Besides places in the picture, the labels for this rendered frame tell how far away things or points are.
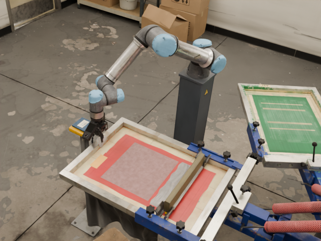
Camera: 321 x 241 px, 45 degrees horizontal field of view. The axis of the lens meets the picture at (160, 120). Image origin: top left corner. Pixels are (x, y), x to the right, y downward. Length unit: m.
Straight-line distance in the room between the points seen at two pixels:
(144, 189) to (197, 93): 0.78
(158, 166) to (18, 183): 1.63
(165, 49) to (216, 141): 1.99
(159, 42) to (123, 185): 0.77
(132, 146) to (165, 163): 0.23
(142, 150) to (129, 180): 0.25
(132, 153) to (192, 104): 0.58
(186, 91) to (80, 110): 1.85
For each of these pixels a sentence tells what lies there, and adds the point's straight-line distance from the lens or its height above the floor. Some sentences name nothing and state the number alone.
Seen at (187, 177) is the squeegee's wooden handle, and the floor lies 1.06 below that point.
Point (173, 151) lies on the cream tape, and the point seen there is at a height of 0.95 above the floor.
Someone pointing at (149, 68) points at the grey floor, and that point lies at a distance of 4.88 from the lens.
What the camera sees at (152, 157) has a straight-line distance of 2.22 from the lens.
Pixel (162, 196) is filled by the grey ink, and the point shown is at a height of 0.96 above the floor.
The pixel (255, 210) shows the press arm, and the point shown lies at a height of 1.04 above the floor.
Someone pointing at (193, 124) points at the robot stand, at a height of 0.85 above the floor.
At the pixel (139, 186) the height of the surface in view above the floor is 0.95.
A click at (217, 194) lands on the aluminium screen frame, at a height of 0.99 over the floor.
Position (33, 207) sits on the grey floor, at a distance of 3.29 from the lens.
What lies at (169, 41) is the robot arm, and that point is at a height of 1.59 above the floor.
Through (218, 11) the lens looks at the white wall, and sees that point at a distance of 5.83.
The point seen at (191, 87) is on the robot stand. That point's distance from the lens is 2.51.
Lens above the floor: 2.50
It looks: 38 degrees down
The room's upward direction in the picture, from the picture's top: 5 degrees clockwise
